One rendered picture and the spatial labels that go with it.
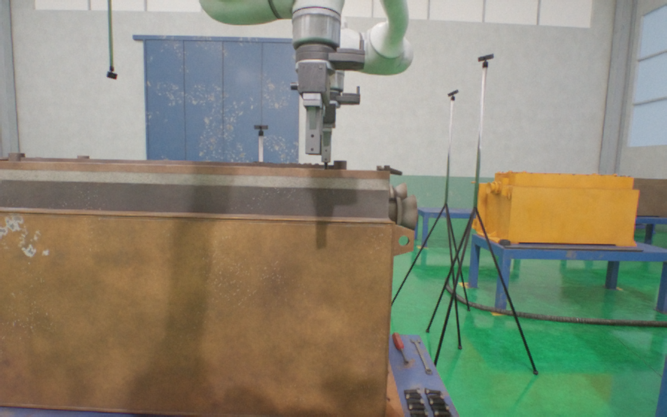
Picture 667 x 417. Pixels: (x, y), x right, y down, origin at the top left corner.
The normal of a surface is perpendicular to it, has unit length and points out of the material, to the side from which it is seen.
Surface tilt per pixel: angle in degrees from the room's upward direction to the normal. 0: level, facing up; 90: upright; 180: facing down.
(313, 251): 90
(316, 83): 90
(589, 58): 90
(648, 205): 90
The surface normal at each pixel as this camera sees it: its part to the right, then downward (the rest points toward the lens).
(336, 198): -0.01, 0.12
